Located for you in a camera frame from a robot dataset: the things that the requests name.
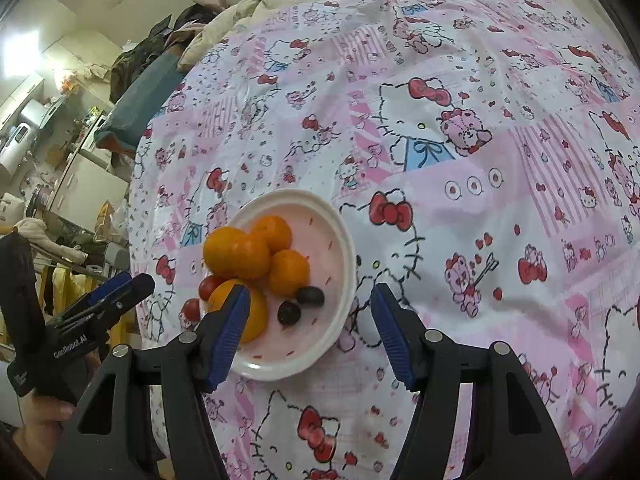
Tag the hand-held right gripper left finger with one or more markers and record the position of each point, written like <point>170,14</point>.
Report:
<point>227,330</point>

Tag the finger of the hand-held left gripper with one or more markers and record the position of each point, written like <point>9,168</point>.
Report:
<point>107,287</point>
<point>137,287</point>

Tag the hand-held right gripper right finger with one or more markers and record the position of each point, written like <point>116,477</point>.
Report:
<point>392,330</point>

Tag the large orange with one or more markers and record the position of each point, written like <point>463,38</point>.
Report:
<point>257,312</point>
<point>220,250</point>

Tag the red cherry tomato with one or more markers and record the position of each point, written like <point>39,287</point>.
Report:
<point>191,309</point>
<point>210,286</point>

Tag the dark purple grape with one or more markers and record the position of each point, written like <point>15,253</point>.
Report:
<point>310,296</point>
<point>288,313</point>

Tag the small orange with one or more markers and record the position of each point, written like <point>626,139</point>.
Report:
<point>252,259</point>

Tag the pink speckled plate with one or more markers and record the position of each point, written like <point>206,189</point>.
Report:
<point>320,240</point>

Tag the person's left hand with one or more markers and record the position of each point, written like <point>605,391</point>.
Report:
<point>45,417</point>

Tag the white cabinet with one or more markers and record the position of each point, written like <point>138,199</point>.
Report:
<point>85,185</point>

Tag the white water heater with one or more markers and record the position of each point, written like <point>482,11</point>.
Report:
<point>15,147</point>

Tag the pink cartoon cat printed blanket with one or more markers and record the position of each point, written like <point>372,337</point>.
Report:
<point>450,160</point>

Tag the blue pillow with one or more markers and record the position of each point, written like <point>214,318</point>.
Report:
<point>140,95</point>

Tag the dark clothes pile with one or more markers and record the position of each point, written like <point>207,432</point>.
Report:
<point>135,57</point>

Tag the yellow wooden rail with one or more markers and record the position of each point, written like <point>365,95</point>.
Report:
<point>65,280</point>

